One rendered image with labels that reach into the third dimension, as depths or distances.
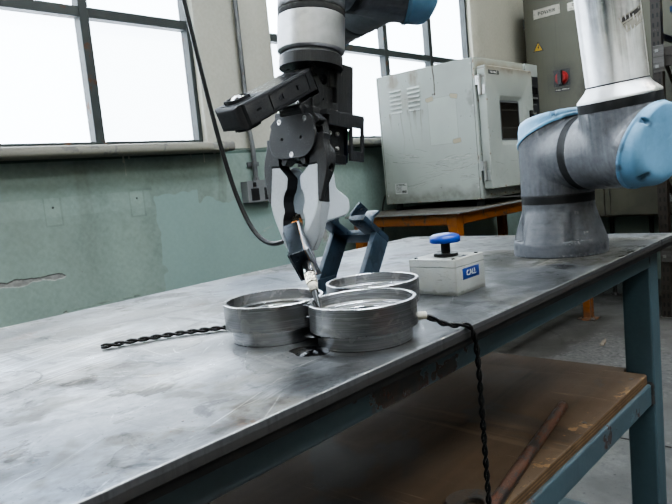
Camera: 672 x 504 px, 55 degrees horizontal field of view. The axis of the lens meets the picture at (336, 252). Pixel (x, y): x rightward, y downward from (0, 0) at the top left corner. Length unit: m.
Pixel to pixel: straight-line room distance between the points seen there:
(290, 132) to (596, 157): 0.48
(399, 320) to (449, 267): 0.23
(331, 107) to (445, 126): 2.28
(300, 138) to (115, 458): 0.40
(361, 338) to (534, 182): 0.58
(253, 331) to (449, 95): 2.44
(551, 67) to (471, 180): 1.86
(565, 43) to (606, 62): 3.64
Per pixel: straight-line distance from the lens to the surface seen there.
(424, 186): 3.07
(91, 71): 2.45
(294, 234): 0.68
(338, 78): 0.75
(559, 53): 4.64
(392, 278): 0.77
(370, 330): 0.58
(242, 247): 2.69
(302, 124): 0.70
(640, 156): 0.97
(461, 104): 2.96
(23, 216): 2.23
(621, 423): 1.19
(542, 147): 1.08
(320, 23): 0.72
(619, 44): 1.00
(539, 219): 1.09
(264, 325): 0.63
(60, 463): 0.45
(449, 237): 0.83
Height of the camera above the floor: 0.96
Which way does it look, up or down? 6 degrees down
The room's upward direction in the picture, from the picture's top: 6 degrees counter-clockwise
